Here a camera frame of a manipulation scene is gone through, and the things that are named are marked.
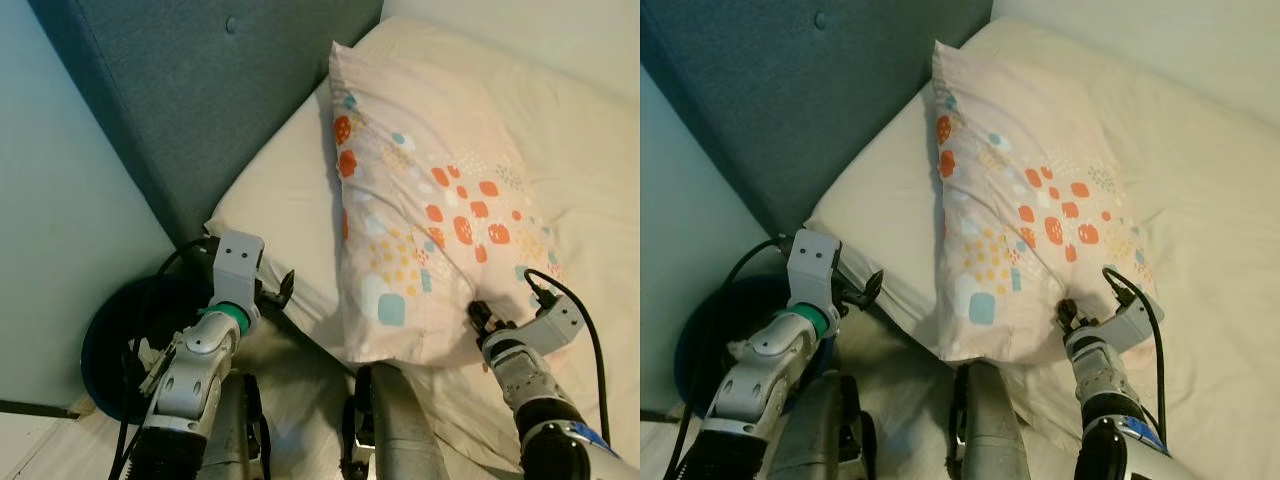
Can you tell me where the pink patterned pillow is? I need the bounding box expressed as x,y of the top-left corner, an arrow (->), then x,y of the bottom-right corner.
932,40 -> 1161,366
328,40 -> 567,369

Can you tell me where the blue round waste bin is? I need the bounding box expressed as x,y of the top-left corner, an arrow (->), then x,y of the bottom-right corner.
80,273 -> 223,423

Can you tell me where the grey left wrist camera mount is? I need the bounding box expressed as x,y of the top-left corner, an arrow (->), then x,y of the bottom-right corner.
208,229 -> 267,307
786,229 -> 843,313

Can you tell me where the teal upholstered headboard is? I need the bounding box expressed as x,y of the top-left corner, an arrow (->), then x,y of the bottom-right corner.
640,0 -> 993,241
28,0 -> 386,249

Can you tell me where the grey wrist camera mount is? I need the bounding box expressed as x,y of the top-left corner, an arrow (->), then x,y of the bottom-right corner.
786,229 -> 843,313
510,293 -> 587,353
208,229 -> 267,307
1092,293 -> 1166,351

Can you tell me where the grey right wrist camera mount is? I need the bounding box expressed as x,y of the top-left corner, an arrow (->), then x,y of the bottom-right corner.
510,293 -> 587,353
1092,293 -> 1166,351

